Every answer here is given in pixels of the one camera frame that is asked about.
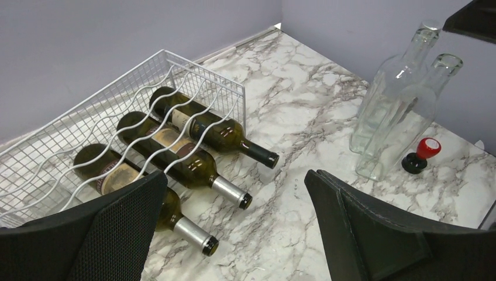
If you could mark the dark green wine bottle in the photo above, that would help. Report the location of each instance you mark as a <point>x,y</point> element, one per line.
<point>224,136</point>

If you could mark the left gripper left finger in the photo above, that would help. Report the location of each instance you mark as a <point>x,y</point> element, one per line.
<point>107,238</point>

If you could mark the white wire wine rack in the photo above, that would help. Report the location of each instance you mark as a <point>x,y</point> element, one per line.
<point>37,175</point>

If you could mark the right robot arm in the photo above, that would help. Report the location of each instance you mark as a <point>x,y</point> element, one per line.
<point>475,20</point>

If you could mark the green wine bottle white label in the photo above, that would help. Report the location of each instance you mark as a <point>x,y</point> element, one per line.
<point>197,170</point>

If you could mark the green wine bottle brown label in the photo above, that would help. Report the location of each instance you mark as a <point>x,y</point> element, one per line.
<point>170,218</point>

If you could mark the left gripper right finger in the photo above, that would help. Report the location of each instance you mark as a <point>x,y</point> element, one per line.
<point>365,238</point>

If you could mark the clear glass bottle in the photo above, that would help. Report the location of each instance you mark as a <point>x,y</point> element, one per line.
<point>392,76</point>

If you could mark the clear bottle silver cap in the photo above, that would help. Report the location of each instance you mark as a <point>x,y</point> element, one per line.
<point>411,113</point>

